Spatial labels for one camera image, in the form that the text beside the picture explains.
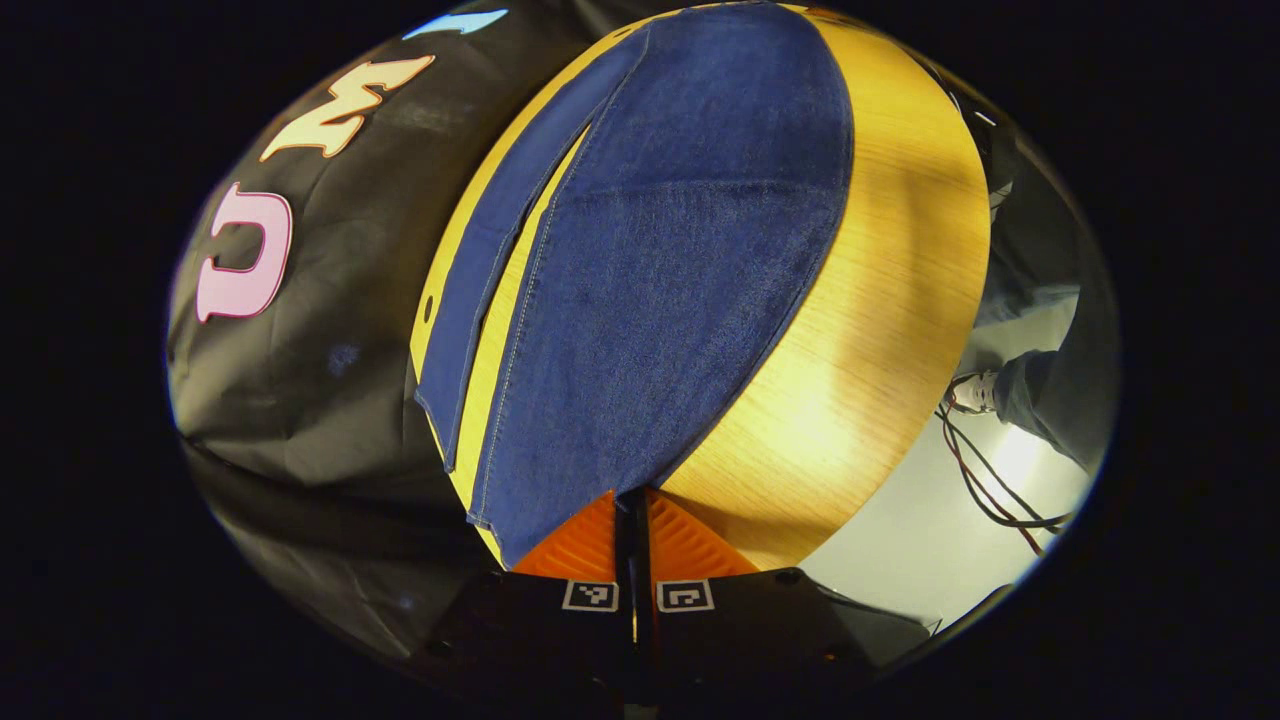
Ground person's trouser leg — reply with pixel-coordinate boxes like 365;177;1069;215
993;290;1119;476

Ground black floor cable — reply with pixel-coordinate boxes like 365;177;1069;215
938;403;1077;533

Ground red floor cable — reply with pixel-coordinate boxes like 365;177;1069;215
938;376;1049;557

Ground person's white shoe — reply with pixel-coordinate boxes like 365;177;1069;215
945;370;1001;416

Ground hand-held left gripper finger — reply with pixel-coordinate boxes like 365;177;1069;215
637;487;936;707
418;488;638;706

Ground black backdrop cloth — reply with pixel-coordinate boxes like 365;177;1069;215
165;0;701;661

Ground blue denim jeans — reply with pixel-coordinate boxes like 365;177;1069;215
413;2;856;569

